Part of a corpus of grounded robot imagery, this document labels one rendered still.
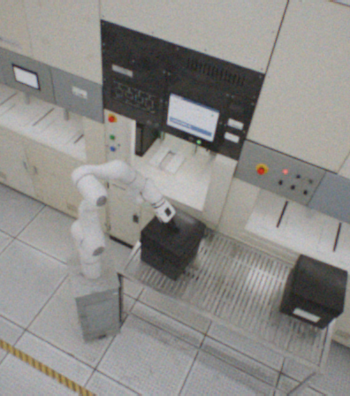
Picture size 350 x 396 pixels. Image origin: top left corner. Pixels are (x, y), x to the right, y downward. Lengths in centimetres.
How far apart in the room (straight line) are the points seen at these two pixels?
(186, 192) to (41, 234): 146
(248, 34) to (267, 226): 130
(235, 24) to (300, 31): 27
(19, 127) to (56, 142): 34
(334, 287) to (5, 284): 241
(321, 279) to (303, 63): 120
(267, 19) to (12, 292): 262
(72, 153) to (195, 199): 99
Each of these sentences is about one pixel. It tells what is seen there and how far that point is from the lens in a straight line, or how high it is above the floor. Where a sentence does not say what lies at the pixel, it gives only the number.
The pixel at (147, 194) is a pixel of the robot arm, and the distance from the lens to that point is 215.
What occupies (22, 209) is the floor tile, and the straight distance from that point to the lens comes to 382.
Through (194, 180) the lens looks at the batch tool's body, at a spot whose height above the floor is 87.
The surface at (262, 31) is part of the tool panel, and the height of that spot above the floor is 214.
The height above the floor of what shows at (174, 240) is 106.
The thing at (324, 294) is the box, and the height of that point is 101.
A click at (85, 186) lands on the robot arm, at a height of 155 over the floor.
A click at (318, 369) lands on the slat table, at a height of 76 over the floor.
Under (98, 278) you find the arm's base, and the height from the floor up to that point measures 77.
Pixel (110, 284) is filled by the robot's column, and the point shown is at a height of 76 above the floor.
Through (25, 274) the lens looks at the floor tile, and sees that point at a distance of 341.
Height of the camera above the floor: 289
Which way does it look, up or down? 50 degrees down
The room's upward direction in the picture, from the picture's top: 8 degrees clockwise
